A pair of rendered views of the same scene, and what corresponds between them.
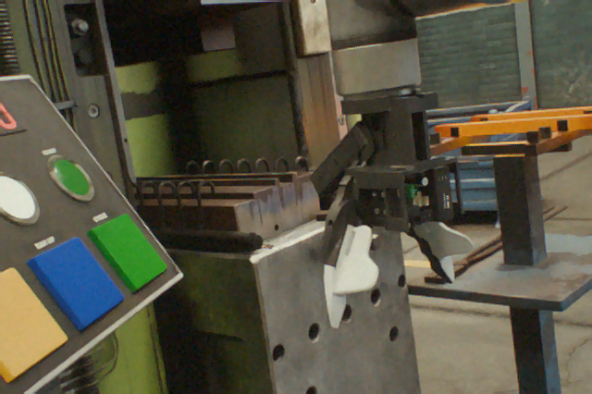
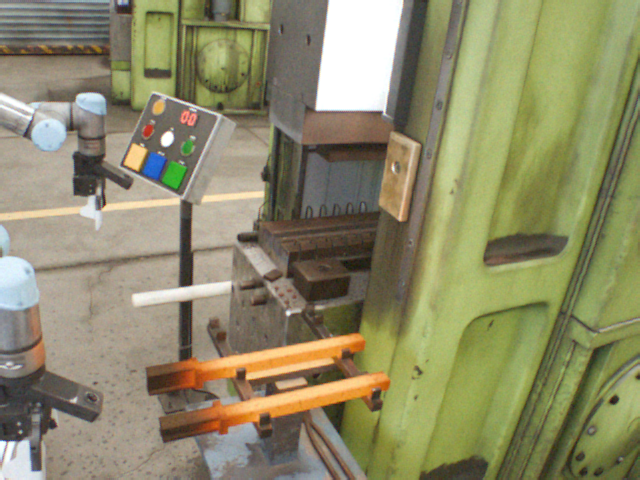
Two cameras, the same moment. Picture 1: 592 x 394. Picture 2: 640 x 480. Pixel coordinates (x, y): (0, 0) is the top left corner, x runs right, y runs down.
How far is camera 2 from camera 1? 2.24 m
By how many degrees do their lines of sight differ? 102
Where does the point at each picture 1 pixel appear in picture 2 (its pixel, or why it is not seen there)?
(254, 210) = (264, 234)
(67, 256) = (157, 159)
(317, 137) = (379, 271)
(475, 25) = not seen: outside the picture
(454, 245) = (87, 213)
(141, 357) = not seen: hidden behind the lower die
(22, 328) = (133, 159)
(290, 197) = (276, 249)
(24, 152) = (185, 132)
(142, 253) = (174, 179)
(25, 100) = (206, 120)
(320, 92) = (392, 244)
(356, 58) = not seen: hidden behind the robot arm
